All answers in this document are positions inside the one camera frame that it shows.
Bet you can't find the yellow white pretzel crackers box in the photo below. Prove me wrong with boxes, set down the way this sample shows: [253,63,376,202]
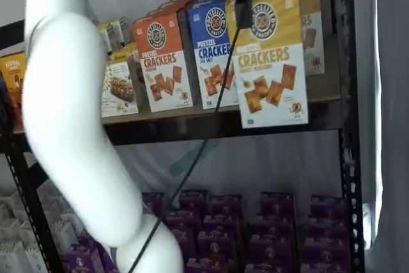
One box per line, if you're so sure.
[265,0,326,77]
[225,0,309,129]

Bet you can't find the Simple Mills sweet thins box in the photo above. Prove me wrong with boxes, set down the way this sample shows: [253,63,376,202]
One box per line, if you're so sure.
[108,17,134,45]

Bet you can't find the Simple Mills almond bars box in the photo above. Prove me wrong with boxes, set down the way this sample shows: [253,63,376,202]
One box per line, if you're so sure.
[101,51,139,118]
[107,42,138,63]

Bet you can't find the purple Annie's cracker box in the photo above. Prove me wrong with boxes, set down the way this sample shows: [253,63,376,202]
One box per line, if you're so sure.
[311,194,348,221]
[197,230,239,260]
[260,192,297,219]
[209,194,243,218]
[101,247,120,273]
[307,217,349,241]
[244,262,301,273]
[142,192,166,219]
[166,209,201,232]
[251,234,300,266]
[203,214,240,233]
[303,237,351,266]
[65,243,105,273]
[186,256,236,273]
[174,230,199,256]
[79,230,108,248]
[300,262,352,273]
[255,217,298,238]
[178,189,210,212]

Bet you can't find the orange snack box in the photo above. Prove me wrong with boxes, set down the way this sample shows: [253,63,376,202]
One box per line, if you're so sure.
[0,51,28,133]

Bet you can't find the white curtain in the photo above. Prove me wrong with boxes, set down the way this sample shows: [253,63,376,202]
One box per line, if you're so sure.
[353,0,409,254]

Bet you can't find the white paper bag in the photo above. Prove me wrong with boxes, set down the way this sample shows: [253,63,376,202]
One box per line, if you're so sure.
[0,202,23,232]
[0,240,36,273]
[47,218,81,248]

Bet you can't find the thin black cable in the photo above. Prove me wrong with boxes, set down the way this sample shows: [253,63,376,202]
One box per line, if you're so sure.
[127,26,242,273]

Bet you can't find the black metal shelving frame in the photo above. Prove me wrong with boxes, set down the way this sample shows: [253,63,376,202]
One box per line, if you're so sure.
[0,0,367,273]

